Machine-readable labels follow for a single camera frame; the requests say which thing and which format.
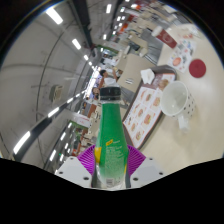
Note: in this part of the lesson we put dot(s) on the green drink bottle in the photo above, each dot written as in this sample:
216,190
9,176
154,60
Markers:
111,146

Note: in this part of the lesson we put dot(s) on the brown food tray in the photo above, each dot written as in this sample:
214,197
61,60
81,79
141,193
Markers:
143,116

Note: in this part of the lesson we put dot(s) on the crumpled white napkin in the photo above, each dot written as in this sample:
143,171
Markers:
147,76

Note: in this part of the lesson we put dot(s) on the colourful sticker sheet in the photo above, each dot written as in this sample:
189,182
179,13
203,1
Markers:
181,56

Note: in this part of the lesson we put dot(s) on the white polka-dot mug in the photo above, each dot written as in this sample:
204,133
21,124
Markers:
176,100

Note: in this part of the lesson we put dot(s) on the person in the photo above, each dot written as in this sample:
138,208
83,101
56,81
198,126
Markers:
108,80

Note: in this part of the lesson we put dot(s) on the beige chairs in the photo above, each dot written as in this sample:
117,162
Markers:
140,23

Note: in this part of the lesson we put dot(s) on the ceiling lights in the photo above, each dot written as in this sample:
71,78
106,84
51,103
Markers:
54,15

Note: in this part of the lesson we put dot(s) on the ceiling air conditioner unit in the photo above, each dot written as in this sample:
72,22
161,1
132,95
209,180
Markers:
56,93

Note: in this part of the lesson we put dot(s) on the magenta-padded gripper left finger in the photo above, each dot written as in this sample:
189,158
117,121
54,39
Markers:
75,168

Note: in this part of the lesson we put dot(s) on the flat round red coaster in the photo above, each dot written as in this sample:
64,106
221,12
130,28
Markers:
197,68

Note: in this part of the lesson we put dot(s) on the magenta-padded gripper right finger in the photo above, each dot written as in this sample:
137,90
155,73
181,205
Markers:
143,168

